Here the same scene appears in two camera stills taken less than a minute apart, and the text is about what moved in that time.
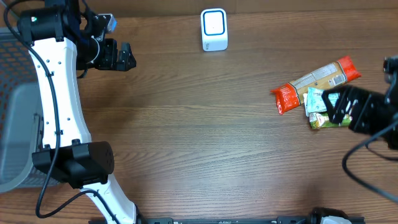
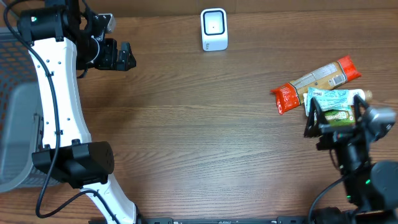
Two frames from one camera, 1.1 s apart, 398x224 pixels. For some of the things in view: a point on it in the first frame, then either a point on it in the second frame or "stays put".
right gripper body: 357,108 -> 337,135
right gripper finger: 333,112 -> 316,122
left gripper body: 117,56 stays put
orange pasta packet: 291,94 stays put
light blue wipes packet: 316,101 stays put
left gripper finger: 125,58 stays put
